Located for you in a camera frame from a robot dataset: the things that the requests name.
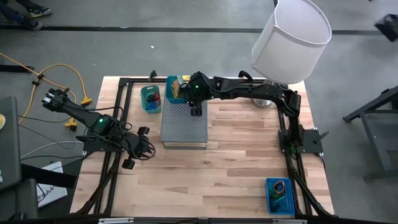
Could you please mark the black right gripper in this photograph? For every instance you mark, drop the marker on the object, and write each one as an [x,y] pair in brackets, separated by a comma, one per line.
[196,104]

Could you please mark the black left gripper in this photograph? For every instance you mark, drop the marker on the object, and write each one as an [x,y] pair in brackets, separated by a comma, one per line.
[141,147]

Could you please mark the teal plastic bin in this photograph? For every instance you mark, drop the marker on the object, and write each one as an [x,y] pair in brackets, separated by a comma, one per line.
[169,96]

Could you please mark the green plastic bin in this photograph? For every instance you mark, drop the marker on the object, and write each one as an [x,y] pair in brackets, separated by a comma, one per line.
[143,93]

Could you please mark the green rubber band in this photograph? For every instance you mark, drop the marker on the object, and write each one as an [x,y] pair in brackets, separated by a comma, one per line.
[276,193]

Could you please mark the blue perforated basket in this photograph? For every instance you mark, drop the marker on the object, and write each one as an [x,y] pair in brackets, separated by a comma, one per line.
[289,202]

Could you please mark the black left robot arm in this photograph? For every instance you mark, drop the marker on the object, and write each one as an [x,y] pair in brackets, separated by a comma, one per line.
[77,113]

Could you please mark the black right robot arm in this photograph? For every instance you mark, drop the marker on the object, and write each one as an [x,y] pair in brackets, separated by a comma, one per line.
[248,90]

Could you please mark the dark grey desk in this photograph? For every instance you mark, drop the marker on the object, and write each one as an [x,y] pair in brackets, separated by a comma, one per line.
[379,130]

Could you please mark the grey perforated metal shelf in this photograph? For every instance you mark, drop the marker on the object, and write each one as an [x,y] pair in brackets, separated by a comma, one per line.
[183,130]

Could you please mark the silver lamp base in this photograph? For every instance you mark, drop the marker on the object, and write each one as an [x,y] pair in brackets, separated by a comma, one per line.
[261,104]

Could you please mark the black flat bar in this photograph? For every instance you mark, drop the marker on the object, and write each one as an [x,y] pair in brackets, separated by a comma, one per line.
[46,175]

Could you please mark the white cardboard box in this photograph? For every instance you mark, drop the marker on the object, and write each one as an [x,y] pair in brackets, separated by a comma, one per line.
[53,193]

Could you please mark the white lamp shade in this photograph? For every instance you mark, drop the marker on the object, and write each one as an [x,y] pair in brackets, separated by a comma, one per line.
[289,46]

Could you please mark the small yellow object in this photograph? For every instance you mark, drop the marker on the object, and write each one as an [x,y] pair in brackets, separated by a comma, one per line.
[1,122]

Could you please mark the black floor stand foot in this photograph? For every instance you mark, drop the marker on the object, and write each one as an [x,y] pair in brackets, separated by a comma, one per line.
[15,68]

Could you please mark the person's foot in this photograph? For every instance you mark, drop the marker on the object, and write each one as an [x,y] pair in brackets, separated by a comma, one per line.
[38,12]
[32,24]

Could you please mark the black aluminium table frame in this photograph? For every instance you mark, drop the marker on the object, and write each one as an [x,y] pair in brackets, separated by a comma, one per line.
[202,80]

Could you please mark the silver aluminium bracket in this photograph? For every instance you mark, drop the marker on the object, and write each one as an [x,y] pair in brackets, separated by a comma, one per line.
[289,221]
[115,220]

